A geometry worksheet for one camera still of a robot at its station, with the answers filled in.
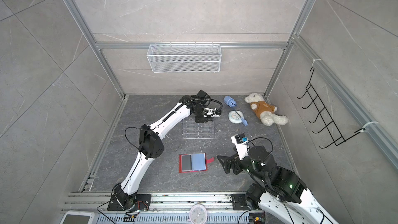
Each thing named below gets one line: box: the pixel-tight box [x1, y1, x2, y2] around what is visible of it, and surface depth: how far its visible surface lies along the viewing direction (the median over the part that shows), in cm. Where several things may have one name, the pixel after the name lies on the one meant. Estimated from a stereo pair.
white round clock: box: [189, 203, 208, 224], surface depth 70 cm
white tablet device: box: [59, 211, 95, 224], surface depth 68 cm
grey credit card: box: [181, 154, 193, 172], surface depth 87 cm
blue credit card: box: [191, 152, 207, 172], surface depth 87 cm
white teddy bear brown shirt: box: [244, 92, 289, 127], surface depth 102 cm
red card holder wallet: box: [178, 152, 215, 174], surface depth 87 cm
